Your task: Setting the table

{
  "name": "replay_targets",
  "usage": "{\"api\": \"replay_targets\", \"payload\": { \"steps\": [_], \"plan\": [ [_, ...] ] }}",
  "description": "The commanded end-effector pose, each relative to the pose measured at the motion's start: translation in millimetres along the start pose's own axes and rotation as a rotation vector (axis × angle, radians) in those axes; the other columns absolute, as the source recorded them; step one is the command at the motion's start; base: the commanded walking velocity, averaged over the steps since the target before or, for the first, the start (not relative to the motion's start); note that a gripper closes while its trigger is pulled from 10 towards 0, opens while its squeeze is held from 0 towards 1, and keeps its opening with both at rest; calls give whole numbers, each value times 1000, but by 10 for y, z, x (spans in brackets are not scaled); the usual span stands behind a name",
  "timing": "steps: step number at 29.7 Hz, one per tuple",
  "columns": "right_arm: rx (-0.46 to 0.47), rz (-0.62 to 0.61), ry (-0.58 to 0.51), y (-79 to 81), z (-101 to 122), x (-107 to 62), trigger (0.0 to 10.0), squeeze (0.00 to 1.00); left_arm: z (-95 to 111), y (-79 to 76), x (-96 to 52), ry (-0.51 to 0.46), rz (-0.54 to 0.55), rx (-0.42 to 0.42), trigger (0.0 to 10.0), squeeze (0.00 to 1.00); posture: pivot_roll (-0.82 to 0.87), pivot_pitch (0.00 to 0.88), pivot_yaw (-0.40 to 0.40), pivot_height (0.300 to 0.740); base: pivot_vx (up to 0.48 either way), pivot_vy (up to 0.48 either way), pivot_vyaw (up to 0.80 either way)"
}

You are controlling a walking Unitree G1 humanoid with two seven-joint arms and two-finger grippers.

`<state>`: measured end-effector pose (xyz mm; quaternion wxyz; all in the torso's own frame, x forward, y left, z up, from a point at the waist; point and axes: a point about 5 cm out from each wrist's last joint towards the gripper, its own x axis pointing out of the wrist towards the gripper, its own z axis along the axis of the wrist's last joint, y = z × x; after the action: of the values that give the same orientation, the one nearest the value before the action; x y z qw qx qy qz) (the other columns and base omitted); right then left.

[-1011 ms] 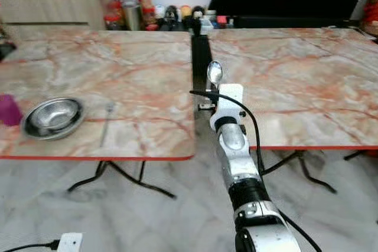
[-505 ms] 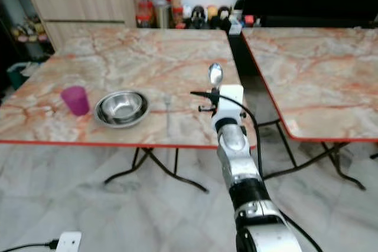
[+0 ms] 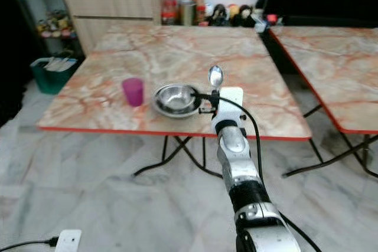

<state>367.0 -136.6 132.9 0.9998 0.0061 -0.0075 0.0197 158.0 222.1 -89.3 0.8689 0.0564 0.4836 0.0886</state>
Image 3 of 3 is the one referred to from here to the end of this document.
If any steel spoon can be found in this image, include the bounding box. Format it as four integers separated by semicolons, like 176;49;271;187
208;65;224;91

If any steel bowl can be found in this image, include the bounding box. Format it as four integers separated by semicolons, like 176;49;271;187
152;83;204;119

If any marble folding table orange edge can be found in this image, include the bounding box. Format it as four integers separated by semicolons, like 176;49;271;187
37;24;312;177
268;25;378;179

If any purple plastic cup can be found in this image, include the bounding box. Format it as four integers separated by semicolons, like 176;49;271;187
122;77;145;107

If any black plush doll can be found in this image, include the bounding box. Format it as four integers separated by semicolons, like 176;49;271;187
208;4;229;27

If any steel tumbler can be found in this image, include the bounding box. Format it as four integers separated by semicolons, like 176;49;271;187
180;0;197;27

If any yellow plush doll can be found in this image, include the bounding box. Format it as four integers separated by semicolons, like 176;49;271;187
229;4;241;26

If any orange filled jar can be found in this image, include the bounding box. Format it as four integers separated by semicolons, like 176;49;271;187
194;0;207;24

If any red lidded clear jar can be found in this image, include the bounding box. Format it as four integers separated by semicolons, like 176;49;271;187
161;0;178;26

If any wooden drawer cabinet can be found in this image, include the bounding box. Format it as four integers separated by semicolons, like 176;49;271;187
60;0;167;55

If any green plastic bin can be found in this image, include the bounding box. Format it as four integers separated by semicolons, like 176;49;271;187
30;57;79;95

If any black shelf rack with toys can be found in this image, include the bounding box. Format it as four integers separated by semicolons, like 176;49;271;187
9;0;86;61

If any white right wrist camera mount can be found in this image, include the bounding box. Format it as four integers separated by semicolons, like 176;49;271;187
211;87;245;122

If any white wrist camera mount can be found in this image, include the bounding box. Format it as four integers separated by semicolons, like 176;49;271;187
54;230;83;252
211;87;245;122

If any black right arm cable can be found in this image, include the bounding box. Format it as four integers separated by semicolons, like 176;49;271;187
229;94;309;252

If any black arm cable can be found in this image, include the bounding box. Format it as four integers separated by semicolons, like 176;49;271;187
229;94;309;252
0;237;60;252

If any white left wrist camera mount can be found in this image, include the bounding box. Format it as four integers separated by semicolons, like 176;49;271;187
54;230;83;252

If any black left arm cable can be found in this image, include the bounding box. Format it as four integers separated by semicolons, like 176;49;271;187
0;237;60;252

